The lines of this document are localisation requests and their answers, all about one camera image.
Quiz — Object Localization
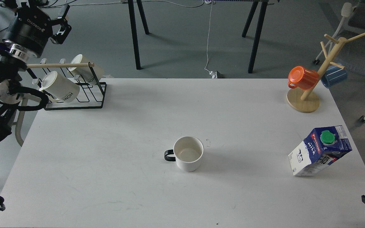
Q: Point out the black table legs right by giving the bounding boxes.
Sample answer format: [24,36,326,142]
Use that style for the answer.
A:
[241,0,268,74]

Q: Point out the wooden mug tree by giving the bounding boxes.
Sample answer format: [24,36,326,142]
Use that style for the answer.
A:
[287,32,365,113]

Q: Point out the white office chair right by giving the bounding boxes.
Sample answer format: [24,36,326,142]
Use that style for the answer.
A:
[312,0,365,123]

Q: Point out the white home mug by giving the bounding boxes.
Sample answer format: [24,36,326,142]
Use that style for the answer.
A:
[39,71,80,103]
[68,54,105,85]

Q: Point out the black wire mug rack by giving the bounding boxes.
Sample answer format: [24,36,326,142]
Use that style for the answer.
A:
[27,62,107,110]

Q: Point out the blue mug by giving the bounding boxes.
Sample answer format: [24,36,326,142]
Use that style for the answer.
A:
[320,66,349,88]

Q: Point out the power strip on floor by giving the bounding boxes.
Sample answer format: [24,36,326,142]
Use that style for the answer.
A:
[209,71,224,79]

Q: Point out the white HOME mug rear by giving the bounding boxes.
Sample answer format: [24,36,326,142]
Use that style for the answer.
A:
[68,54,105,85]

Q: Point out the white HOME mug front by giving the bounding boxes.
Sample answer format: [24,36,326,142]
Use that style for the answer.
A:
[39,71,80,103]

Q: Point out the white cable on floor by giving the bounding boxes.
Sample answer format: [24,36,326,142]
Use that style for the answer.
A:
[75,0,215,74]

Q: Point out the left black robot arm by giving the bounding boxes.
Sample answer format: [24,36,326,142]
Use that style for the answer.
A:
[0,0,72,142]

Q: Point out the blue white milk carton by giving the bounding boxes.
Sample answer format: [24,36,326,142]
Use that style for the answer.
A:
[288,125,352,177]

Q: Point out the black table legs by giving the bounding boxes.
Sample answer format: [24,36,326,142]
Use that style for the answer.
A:
[241,0,268,74]
[127,0,150,70]

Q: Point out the orange mug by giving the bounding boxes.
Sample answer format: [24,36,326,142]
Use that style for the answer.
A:
[288,66,319,91]

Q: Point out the white mug black handle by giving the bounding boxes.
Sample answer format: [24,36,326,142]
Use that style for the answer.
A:
[164,136,204,172]

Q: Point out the black table legs left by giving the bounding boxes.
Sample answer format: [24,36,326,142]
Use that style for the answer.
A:
[127,0,150,70]

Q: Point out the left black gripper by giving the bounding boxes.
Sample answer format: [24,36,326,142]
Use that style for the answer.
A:
[0,0,72,58]

